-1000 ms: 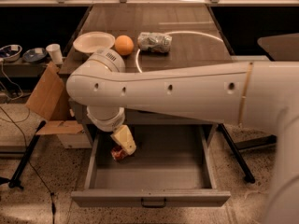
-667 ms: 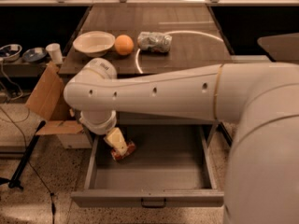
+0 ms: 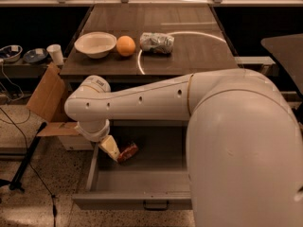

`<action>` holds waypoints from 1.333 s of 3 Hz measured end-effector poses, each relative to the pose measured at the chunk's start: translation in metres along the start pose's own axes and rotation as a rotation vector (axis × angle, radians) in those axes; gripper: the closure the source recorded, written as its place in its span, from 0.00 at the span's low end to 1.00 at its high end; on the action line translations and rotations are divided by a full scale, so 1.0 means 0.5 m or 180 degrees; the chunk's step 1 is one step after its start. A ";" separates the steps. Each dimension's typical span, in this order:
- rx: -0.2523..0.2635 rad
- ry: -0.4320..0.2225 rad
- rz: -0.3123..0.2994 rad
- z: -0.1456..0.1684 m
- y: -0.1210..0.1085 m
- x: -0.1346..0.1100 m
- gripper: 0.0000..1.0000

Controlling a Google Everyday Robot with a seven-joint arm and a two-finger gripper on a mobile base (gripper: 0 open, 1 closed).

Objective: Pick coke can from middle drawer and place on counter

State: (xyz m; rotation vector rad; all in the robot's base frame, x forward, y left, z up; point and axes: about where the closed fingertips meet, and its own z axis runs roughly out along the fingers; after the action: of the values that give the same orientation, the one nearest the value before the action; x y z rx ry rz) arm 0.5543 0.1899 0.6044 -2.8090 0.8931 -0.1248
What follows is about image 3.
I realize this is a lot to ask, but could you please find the crumpled green chip bag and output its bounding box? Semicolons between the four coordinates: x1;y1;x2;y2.
139;32;174;54

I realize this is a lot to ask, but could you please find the open grey drawer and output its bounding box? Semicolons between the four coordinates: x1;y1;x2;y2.
73;126;191;210

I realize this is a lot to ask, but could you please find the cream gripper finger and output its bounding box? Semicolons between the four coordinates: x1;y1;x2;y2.
99;135;120;161

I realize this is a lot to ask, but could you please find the white paper bowl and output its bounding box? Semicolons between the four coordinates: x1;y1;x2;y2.
74;32;116;59

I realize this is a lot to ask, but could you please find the black open drawer handle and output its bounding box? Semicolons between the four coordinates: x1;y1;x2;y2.
143;201;169;211

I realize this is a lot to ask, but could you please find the orange fruit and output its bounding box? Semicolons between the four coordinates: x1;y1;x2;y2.
116;36;135;57

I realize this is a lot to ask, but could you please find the brown cardboard box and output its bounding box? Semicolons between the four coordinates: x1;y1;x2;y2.
27;63;93;150

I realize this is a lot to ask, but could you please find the blue white bowl far left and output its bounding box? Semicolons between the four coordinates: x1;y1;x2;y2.
0;44;23;62

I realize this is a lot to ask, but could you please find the black floor cable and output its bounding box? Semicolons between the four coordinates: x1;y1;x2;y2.
0;107;59;227

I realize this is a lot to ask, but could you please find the white paper cup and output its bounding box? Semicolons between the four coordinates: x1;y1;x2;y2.
46;44;63;65

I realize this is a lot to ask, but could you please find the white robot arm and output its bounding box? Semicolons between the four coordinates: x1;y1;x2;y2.
64;69;303;227

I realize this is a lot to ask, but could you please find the black tripod leg left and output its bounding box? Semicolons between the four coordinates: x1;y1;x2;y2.
9;134;41;192

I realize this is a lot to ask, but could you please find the blue bowl on shelf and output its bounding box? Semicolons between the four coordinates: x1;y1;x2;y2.
23;48;48;64

